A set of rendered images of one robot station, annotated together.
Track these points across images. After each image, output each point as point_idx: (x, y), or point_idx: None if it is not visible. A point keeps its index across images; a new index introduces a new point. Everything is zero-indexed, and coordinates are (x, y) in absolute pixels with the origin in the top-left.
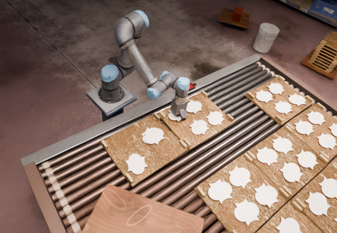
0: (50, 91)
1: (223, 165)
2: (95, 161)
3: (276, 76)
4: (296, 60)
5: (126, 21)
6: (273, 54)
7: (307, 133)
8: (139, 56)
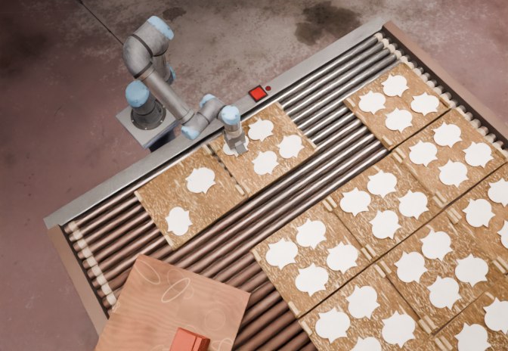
0: (82, 80)
1: (293, 216)
2: (130, 217)
3: (402, 59)
4: None
5: (136, 43)
6: None
7: (425, 163)
8: (162, 88)
